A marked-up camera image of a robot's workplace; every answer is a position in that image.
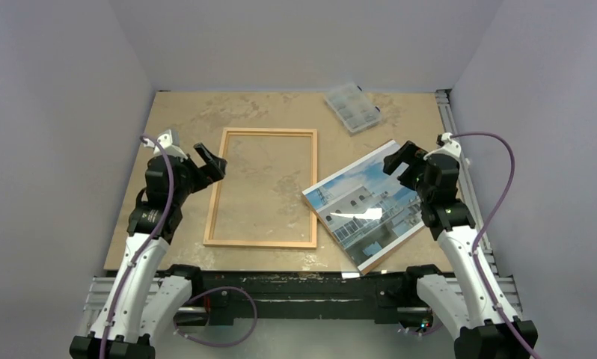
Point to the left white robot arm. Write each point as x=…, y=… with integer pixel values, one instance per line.
x=129, y=320

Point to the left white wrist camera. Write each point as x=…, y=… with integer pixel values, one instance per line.
x=169, y=140

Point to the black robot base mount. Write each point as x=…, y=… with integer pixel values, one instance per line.
x=381, y=298

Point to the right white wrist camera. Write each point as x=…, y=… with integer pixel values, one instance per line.
x=446, y=146

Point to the clear plastic organizer box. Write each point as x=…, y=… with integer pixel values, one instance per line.
x=353, y=108

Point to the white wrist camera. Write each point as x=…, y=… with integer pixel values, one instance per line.
x=446, y=146
x=169, y=140

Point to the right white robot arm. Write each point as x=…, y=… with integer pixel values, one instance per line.
x=481, y=320

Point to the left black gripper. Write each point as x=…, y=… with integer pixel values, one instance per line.
x=212, y=171

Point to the building photo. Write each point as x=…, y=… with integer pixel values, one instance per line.
x=368, y=213

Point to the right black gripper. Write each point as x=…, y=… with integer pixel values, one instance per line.
x=410, y=168

